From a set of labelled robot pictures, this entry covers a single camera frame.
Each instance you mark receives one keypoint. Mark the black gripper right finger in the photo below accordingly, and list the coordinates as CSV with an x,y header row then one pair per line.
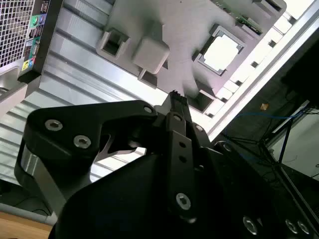
x,y
224,159

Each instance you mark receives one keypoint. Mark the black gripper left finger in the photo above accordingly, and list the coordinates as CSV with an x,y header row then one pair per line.
x,y
74,122

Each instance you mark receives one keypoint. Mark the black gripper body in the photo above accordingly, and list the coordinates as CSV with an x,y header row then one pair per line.
x,y
124,204

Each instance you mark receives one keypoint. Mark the silver CPU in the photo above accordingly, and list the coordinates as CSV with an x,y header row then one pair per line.
x,y
220,53

